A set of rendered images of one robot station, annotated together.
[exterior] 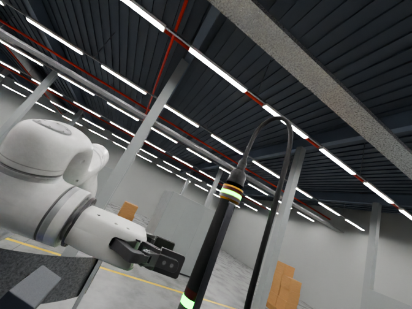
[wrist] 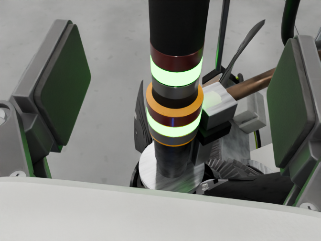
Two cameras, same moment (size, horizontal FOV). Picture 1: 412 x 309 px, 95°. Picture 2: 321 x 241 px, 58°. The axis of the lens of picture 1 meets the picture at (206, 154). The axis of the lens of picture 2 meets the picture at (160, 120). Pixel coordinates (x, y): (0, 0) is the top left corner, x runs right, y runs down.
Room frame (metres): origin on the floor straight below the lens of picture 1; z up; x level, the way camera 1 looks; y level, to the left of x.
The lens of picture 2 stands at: (0.34, 0.06, 1.73)
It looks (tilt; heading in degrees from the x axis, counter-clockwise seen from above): 54 degrees down; 291
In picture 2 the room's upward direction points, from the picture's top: 1 degrees counter-clockwise
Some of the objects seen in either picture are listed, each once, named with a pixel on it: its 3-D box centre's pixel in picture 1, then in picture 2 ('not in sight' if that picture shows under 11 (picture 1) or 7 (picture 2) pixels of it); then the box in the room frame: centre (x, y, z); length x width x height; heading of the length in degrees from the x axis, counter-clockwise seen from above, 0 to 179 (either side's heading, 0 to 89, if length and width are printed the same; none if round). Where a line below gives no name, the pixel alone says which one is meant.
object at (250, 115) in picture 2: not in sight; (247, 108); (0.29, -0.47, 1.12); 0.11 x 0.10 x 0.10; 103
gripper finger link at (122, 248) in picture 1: (127, 247); not in sight; (0.30, 0.05, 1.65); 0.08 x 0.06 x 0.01; 21
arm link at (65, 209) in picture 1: (69, 216); not in sight; (0.33, 0.15, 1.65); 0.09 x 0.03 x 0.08; 13
